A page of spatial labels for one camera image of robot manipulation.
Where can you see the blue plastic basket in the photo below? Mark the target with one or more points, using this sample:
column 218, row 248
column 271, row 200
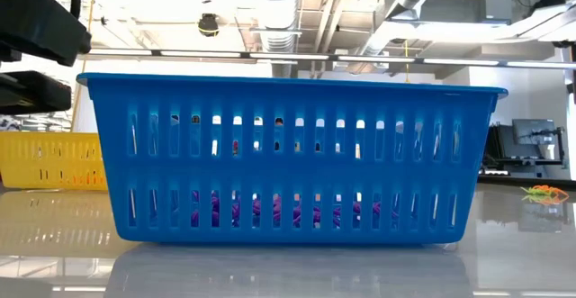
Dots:
column 288, row 172

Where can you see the white insulated duct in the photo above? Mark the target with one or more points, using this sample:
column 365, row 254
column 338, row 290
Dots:
column 387, row 32

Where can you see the black aluminium table frame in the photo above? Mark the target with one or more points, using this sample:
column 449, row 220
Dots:
column 531, row 182

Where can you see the white cup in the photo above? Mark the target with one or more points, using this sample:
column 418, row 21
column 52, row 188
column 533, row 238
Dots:
column 548, row 151

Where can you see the dark office desk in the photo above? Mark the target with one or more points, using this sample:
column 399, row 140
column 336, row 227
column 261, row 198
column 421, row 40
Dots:
column 522, row 162

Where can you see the black computer monitor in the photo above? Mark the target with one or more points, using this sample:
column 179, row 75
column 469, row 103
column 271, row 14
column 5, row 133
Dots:
column 533, row 131

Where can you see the grey rectangular air duct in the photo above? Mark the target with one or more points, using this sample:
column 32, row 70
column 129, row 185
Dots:
column 463, row 10

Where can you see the silver spiral air duct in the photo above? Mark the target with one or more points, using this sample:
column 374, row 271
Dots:
column 274, row 19

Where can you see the purple plastic spider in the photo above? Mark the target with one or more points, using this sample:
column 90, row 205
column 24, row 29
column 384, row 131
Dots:
column 255, row 208
column 215, row 205
column 357, row 209
column 296, row 210

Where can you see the yellow plastic basket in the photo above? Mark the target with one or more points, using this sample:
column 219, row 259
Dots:
column 45, row 138

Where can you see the long ceiling light bar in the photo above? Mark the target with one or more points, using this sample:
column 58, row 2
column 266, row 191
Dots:
column 288, row 56

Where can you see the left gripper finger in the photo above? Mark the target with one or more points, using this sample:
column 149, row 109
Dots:
column 31, row 93

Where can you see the orange plastic spider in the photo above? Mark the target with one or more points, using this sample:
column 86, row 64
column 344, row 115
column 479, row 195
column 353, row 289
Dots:
column 551, row 194

